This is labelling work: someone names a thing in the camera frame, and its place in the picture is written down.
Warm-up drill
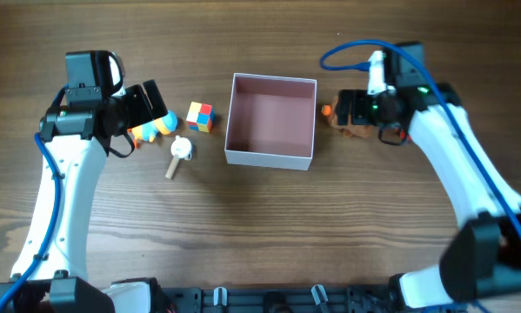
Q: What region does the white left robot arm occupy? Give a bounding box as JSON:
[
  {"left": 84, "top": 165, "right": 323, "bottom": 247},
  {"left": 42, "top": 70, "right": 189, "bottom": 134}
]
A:
[{"left": 0, "top": 80, "right": 170, "bottom": 312}]

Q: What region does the white pink-lined box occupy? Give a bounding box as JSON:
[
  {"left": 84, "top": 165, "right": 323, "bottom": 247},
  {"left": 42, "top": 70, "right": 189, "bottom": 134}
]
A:
[{"left": 224, "top": 73, "right": 317, "bottom": 170}]

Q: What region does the yellow blue duck toy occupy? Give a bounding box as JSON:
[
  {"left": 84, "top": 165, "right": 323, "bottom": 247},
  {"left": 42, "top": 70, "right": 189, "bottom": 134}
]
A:
[{"left": 129, "top": 110, "right": 178, "bottom": 148}]

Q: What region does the white wooden rattle drum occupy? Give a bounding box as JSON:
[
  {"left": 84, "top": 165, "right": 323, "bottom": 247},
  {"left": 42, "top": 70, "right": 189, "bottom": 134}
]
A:
[{"left": 165, "top": 136, "right": 192, "bottom": 179}]

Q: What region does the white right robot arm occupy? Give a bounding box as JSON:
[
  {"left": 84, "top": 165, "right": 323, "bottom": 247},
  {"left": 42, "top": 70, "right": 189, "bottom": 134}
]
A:
[{"left": 334, "top": 83, "right": 521, "bottom": 310}]

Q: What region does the colourful two-by-two cube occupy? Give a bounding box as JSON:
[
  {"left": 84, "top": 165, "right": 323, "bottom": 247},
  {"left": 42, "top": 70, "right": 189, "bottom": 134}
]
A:
[{"left": 185, "top": 102, "right": 215, "bottom": 133}]

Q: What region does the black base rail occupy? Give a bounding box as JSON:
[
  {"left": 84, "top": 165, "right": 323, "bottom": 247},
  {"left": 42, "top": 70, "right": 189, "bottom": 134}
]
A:
[{"left": 155, "top": 284, "right": 468, "bottom": 313}]

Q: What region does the brown plush toy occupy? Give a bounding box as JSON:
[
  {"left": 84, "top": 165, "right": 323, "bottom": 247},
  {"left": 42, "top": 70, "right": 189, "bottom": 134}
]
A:
[{"left": 321, "top": 97, "right": 374, "bottom": 138}]

